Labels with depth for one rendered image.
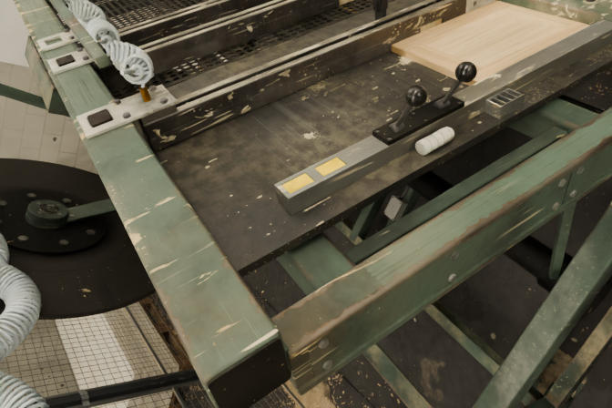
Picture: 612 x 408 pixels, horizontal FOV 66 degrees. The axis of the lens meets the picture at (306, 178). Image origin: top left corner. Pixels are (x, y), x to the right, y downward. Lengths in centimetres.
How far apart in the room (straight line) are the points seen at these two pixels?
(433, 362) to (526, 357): 120
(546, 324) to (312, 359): 98
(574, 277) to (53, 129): 564
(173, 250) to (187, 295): 9
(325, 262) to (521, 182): 34
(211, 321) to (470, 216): 40
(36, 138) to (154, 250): 557
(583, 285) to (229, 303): 108
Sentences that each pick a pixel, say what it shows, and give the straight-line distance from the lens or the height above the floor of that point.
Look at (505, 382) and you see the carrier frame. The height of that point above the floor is 79.
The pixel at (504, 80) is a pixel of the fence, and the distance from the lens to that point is 110.
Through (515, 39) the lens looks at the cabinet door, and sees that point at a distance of 135.
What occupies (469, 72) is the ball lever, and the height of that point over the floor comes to 144.
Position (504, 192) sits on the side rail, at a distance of 79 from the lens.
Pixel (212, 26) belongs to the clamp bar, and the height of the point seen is 153.
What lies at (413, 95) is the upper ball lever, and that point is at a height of 154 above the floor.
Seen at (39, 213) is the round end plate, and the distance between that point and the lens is 152.
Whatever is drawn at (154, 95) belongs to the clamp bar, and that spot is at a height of 179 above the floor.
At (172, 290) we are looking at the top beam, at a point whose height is 191.
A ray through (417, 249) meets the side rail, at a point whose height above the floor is 162.
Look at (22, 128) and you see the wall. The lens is 618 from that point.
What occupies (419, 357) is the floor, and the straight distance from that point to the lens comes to 276.
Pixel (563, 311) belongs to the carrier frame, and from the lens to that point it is 150.
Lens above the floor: 218
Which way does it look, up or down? 41 degrees down
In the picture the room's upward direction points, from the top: 83 degrees counter-clockwise
